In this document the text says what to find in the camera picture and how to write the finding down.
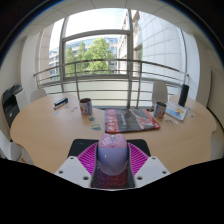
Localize small blue card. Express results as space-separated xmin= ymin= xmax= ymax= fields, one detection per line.
xmin=90 ymin=123 xmax=103 ymax=132

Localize black cylinder speaker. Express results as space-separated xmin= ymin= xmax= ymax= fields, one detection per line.
xmin=177 ymin=83 xmax=190 ymax=108

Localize black office printer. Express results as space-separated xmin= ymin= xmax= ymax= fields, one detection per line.
xmin=1 ymin=83 xmax=24 ymax=128

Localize red and grey magazine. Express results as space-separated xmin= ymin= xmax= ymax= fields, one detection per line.
xmin=104 ymin=107 xmax=161 ymax=134

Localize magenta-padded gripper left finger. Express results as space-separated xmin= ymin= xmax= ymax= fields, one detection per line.
xmin=54 ymin=142 xmax=100 ymax=188

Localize pink and purple computer mouse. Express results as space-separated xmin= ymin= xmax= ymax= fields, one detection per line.
xmin=96 ymin=133 xmax=130 ymax=177

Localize printed mug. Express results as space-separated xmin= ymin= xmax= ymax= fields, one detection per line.
xmin=79 ymin=97 xmax=94 ymax=116
xmin=152 ymin=101 xmax=168 ymax=119

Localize black mouse pad red-blue print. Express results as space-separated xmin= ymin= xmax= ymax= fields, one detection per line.
xmin=67 ymin=138 xmax=152 ymax=190

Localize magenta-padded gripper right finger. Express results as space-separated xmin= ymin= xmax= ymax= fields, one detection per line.
xmin=127 ymin=142 xmax=172 ymax=188

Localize grey metal balcony railing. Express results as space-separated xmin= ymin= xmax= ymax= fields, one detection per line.
xmin=33 ymin=58 xmax=190 ymax=101

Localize white chair wooden legs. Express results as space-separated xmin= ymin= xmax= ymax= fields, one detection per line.
xmin=0 ymin=129 xmax=34 ymax=166

